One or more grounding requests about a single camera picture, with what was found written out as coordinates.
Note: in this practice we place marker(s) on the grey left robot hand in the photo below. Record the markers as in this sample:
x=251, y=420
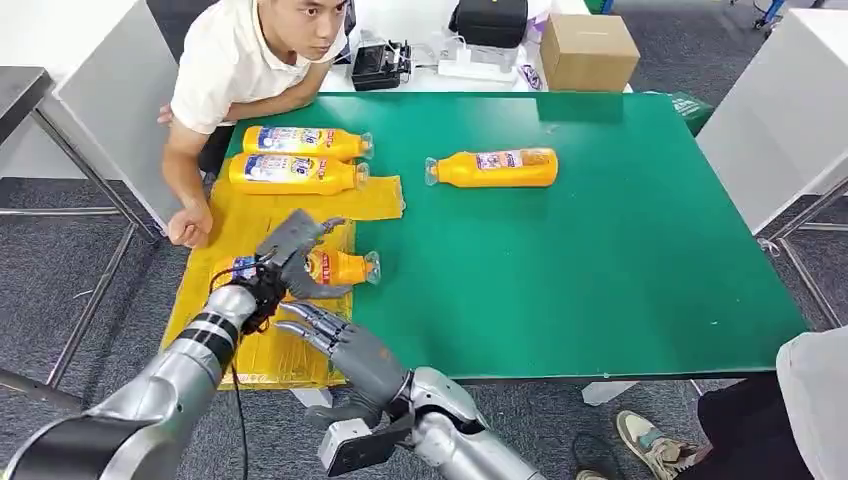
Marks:
x=295, y=242

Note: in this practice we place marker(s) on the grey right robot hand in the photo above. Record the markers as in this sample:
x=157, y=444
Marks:
x=364, y=361

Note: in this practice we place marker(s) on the orange drink bottle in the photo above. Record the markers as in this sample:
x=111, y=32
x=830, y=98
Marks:
x=497, y=169
x=291, y=175
x=298, y=141
x=344, y=268

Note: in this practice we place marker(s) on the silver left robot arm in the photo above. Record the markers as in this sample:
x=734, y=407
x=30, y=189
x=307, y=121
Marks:
x=166, y=397

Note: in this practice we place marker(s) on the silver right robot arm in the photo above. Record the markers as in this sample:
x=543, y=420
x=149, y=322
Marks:
x=457, y=430

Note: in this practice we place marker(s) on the yellow plastic sheet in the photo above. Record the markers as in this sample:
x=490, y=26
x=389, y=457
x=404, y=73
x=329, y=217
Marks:
x=265, y=351

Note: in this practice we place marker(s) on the person at desk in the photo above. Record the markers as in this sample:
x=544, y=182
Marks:
x=232, y=66

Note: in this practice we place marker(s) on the black controller device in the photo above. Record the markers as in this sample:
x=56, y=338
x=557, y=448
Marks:
x=378, y=66

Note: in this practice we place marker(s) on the green table mat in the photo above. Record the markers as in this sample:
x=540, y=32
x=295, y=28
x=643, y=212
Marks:
x=563, y=265

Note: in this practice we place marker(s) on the white table foot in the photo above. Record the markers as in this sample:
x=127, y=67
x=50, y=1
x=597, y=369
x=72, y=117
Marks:
x=606, y=392

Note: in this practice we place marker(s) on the white power strip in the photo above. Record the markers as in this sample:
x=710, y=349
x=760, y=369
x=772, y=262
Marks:
x=474, y=69

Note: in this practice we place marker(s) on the white panel table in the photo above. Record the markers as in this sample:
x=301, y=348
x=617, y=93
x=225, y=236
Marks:
x=99, y=86

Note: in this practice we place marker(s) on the white desk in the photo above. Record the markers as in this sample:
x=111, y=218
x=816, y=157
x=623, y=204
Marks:
x=424, y=26

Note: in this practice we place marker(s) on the small printed packet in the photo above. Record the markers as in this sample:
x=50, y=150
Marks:
x=530, y=76

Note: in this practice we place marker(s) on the black carry case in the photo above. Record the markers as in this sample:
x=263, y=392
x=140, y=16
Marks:
x=490, y=20

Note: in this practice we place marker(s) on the pale sneaker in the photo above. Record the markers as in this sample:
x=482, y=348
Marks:
x=652, y=444

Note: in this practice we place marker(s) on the brown cardboard box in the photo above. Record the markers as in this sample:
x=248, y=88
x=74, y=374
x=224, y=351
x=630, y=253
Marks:
x=586, y=53

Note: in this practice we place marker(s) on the seated person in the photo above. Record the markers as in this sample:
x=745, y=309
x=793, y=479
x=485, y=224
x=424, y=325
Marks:
x=795, y=411

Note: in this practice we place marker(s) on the white table with steel legs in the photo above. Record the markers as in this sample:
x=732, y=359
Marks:
x=775, y=112

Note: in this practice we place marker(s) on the blue chair base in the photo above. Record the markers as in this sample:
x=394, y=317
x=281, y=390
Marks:
x=768, y=13

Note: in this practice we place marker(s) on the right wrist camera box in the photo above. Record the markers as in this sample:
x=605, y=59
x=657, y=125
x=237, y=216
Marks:
x=354, y=447

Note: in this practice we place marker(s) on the steel frame table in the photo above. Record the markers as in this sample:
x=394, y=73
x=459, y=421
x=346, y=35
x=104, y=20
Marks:
x=20, y=93

